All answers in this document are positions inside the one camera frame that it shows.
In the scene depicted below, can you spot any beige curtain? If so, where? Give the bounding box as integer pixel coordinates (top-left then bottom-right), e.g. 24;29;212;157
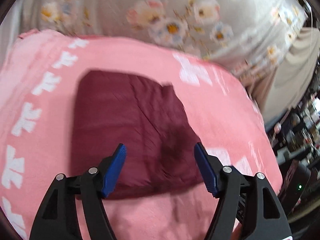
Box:
249;28;319;126

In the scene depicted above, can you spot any maroon puffer jacket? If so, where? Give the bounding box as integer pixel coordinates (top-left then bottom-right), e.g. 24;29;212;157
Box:
69;70;202;199

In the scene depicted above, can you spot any black device with green light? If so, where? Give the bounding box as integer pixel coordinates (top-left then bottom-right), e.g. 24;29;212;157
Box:
278;160;311;216

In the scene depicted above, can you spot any cluttered dark shelf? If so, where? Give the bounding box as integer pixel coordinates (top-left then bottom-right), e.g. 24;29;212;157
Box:
266;85;319;166

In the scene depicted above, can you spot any grey floral quilt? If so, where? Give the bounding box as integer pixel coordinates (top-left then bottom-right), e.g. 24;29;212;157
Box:
22;0;308;81

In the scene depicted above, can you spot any pink blanket with white bows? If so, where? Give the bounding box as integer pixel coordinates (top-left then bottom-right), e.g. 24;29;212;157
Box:
1;30;282;239

